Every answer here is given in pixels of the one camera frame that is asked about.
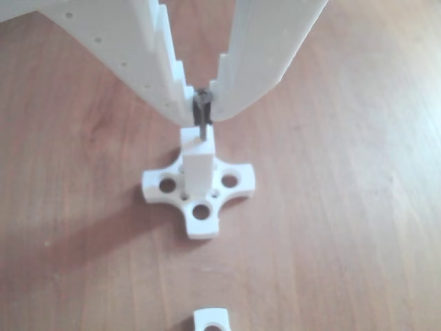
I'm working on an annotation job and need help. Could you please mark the small metal screw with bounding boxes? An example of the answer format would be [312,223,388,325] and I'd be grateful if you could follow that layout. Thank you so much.
[194,88,213,141]

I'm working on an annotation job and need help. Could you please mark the white cross-base post stand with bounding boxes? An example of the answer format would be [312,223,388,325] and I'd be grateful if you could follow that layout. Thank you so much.
[192,308,231,331]
[141,126,256,241]

